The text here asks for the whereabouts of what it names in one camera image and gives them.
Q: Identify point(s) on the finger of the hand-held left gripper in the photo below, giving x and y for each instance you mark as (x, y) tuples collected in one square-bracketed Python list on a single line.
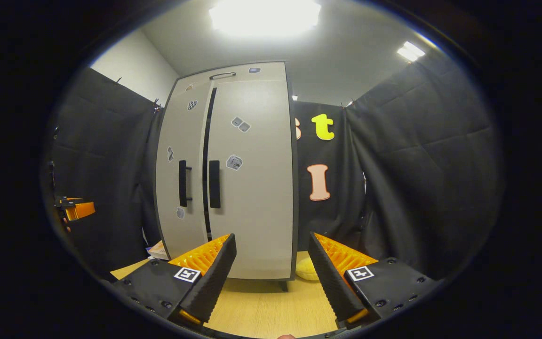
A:
[(82, 211), (66, 202)]

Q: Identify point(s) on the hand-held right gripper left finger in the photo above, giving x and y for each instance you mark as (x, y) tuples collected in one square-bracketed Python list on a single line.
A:
[(212, 278)]

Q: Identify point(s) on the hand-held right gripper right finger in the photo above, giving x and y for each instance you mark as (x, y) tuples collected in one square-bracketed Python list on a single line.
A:
[(330, 282)]

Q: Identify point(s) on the grey shoe cabinet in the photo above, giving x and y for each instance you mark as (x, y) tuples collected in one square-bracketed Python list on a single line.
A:
[(252, 212)]

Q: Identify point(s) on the grey shoe cabinet door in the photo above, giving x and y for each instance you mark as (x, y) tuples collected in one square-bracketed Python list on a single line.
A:
[(172, 132), (257, 212)]

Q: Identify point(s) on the grey cabinet drawer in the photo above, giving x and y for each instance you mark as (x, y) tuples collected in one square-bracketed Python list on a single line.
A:
[(266, 73)]

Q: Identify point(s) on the pale yellow round sponge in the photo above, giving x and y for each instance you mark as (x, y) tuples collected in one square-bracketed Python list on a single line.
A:
[(306, 269)]

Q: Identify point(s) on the tan cover book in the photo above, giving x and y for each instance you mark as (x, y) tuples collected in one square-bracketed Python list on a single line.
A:
[(159, 250)]

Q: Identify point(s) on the black backdrop cloth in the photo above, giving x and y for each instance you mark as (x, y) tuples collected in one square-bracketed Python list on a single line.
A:
[(417, 165)]

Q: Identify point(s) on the small ceiling light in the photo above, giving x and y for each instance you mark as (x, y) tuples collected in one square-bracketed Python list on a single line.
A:
[(411, 51)]

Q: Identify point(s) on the large ceiling light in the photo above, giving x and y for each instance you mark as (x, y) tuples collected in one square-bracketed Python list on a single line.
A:
[(264, 16)]

